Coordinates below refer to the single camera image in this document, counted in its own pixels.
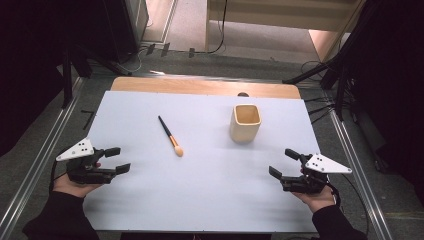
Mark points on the white table mat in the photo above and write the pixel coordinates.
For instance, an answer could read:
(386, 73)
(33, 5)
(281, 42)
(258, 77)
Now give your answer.
(206, 186)

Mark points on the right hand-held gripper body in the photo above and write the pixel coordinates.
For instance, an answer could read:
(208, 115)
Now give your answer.
(310, 183)

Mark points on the black cabinet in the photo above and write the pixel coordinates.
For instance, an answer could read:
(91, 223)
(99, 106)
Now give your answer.
(120, 30)

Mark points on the black metal stand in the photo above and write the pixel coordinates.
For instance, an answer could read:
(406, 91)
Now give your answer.
(67, 80)

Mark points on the dark curtain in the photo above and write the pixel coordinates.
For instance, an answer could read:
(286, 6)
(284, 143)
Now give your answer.
(396, 83)
(26, 66)

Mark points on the person's right hand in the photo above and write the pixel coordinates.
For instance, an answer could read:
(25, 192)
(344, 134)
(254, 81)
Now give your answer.
(318, 200)

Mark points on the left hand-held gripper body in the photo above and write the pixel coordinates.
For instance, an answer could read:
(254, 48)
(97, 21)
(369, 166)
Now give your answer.
(83, 173)

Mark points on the black tripod stand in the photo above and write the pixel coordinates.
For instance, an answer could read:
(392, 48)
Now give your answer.
(340, 96)

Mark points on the person's left hand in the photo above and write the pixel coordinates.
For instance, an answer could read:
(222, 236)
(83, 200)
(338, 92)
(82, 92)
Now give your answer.
(71, 188)

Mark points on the beige square cup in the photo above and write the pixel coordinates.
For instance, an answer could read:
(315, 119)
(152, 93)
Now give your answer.
(244, 131)

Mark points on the light wooden furniture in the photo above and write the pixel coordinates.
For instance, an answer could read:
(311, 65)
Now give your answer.
(283, 15)

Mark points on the aluminium floor rail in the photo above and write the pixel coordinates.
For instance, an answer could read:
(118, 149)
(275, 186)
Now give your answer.
(40, 163)
(361, 180)

